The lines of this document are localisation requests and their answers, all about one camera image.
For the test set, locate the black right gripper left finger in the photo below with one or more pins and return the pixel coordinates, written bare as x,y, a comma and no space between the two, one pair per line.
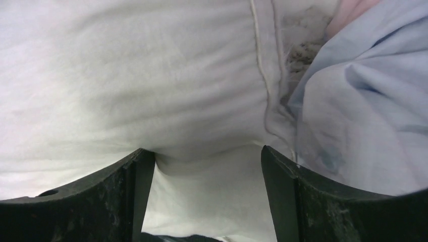
107,205

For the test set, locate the white pillow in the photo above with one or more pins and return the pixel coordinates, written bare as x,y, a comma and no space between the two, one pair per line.
199,83

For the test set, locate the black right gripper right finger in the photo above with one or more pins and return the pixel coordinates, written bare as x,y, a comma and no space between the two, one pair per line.
306,206

